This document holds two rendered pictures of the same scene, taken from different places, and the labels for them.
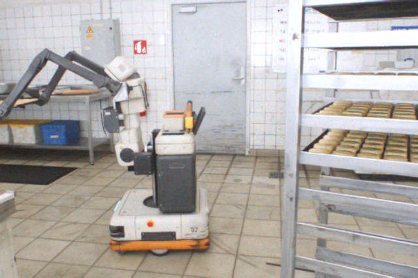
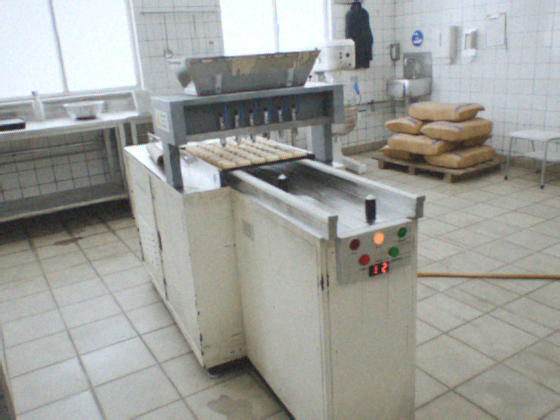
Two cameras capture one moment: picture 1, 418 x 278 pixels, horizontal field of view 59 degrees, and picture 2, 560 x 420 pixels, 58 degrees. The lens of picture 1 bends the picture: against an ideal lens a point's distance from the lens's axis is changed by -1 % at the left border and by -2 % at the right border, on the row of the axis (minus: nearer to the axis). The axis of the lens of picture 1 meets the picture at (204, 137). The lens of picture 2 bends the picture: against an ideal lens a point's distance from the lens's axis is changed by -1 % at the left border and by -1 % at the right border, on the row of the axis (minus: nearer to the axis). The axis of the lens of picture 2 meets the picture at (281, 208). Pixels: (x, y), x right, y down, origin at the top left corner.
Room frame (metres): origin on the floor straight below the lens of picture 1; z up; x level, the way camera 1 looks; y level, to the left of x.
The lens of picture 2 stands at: (1.92, -0.33, 1.32)
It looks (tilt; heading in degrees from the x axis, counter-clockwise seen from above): 17 degrees down; 139
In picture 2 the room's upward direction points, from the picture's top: 4 degrees counter-clockwise
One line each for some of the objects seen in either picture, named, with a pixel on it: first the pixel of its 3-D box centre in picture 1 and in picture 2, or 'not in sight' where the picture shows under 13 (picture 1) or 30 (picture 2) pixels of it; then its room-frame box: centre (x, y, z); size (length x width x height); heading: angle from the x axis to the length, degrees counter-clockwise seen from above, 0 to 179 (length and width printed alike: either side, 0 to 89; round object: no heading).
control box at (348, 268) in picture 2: not in sight; (375, 250); (1.08, 0.73, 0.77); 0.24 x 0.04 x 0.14; 74
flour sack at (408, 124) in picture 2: not in sight; (421, 122); (-1.24, 4.53, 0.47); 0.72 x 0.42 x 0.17; 80
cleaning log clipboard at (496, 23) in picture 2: not in sight; (496, 32); (-0.68, 5.02, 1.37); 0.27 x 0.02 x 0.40; 169
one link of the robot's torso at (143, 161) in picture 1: (135, 159); not in sight; (2.53, 0.48, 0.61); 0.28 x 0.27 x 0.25; 1
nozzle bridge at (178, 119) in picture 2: not in sight; (250, 131); (0.25, 0.97, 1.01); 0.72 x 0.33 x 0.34; 74
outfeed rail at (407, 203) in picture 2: not in sight; (272, 154); (0.18, 1.15, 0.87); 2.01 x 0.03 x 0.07; 164
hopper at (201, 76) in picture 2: not in sight; (245, 72); (0.25, 0.97, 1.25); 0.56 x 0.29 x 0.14; 74
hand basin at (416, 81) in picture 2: not in sight; (412, 76); (-1.70, 5.03, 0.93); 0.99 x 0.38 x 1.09; 169
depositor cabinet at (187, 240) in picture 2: not in sight; (225, 232); (-0.21, 1.11, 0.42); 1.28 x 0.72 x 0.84; 164
